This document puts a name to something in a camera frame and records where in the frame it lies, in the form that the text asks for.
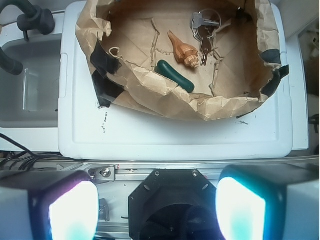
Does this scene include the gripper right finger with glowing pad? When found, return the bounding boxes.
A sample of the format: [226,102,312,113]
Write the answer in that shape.
[215,164,320,240]

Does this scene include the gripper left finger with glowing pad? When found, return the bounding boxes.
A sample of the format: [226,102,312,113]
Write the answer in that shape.
[0,170,99,240]

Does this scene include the dark green plastic pickle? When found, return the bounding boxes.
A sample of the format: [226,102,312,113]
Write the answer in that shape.
[155,60,195,93]

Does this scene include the white plastic bin lid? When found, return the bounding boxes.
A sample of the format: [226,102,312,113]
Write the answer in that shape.
[58,1,293,162]

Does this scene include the crumpled brown paper bag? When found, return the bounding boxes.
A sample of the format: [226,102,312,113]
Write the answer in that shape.
[75,0,289,121]

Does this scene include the orange wooden seashell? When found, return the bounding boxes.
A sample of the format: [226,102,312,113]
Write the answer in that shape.
[167,30,200,69]

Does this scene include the dark round-head key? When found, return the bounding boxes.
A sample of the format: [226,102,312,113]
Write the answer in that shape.
[197,25,214,66]

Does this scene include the silver key with square head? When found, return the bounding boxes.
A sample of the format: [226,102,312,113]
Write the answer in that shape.
[190,12,221,30]

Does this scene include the metal corner bracket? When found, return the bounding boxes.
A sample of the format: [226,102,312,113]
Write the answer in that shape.
[88,166,116,182]

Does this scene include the black cables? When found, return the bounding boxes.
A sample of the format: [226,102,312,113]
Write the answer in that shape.
[0,132,63,173]

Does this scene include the aluminium extrusion rail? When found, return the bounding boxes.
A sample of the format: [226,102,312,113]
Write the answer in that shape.
[56,155,320,181]

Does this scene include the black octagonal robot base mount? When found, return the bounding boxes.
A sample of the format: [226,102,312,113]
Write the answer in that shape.
[128,169,224,240]

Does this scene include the metal key ring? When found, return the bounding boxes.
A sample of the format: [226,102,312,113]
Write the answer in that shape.
[191,8,223,41]

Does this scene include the black hose with clamp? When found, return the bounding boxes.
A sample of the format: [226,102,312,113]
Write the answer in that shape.
[0,0,56,76]

